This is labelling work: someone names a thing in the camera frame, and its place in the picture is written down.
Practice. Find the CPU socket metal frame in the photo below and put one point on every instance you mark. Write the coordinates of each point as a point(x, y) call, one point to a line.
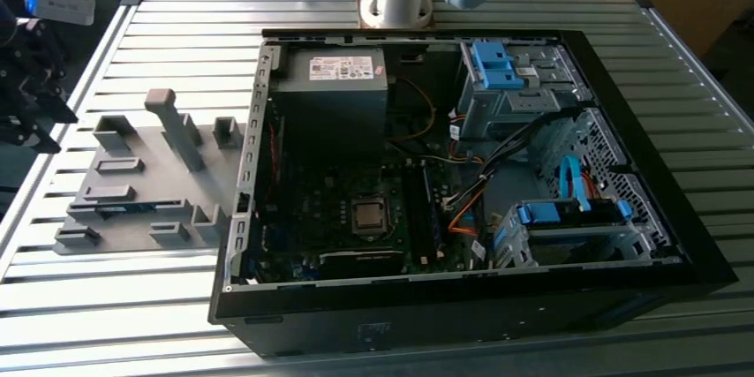
point(353, 213)

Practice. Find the grey metal drive cage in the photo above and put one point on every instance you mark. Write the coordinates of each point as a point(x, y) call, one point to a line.
point(518, 105)

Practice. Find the white power supply label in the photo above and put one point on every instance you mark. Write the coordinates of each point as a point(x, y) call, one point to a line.
point(341, 68)

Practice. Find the grey metal disk bay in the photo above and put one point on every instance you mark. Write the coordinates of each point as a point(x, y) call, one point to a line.
point(588, 238)

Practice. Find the grey parts rack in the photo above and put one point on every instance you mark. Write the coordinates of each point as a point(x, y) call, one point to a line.
point(153, 160)

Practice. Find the blue plastic drive carrier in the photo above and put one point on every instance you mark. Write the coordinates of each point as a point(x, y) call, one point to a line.
point(495, 65)

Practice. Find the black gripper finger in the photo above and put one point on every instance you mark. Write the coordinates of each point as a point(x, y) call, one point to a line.
point(41, 63)
point(29, 134)

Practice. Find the green motherboard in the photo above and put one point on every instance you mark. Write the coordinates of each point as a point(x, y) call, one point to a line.
point(312, 200)

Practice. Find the black PC case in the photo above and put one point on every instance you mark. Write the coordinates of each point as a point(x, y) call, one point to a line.
point(412, 319)

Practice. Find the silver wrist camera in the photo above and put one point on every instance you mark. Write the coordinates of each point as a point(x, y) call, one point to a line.
point(58, 6)

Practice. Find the hard disk in blue carrier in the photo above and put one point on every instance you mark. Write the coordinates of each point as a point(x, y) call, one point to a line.
point(547, 216)

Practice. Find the grey power supply unit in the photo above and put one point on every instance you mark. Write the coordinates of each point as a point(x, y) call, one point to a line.
point(329, 103)

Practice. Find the perforated metal chassis panel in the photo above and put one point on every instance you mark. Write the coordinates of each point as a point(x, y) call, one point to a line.
point(606, 147)

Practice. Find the black graphics card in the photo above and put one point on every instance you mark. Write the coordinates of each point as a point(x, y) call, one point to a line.
point(359, 262)

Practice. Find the CPU with silver top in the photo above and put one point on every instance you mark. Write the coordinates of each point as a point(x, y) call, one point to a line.
point(371, 216)

